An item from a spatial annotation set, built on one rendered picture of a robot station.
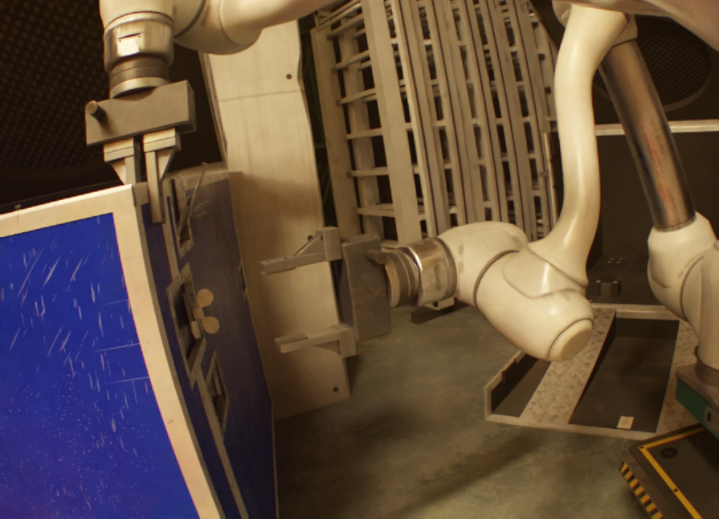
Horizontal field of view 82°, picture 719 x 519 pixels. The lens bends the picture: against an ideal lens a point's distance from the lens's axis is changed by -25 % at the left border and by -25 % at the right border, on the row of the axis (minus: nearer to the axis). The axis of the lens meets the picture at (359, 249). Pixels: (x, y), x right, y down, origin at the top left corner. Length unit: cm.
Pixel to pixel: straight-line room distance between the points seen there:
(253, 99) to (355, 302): 131
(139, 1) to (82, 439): 51
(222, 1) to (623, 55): 70
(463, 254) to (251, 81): 133
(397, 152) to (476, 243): 212
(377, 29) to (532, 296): 240
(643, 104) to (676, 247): 28
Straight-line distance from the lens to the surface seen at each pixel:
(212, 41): 73
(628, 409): 186
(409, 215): 287
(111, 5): 65
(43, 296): 58
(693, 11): 27
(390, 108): 284
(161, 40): 62
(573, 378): 198
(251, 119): 190
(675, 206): 104
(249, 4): 70
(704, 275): 95
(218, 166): 167
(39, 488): 71
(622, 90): 101
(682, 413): 181
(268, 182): 191
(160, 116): 58
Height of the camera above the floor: 95
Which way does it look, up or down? 10 degrees down
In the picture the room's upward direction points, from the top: 8 degrees counter-clockwise
